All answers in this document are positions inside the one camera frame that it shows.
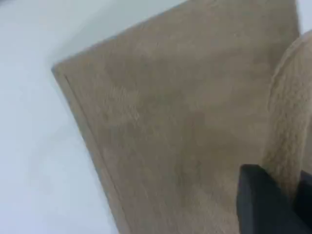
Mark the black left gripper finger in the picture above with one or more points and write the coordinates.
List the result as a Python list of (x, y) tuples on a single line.
[(263, 209), (306, 202)]

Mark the brown jute tote bag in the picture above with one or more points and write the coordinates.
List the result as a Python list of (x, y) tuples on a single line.
[(170, 97)]

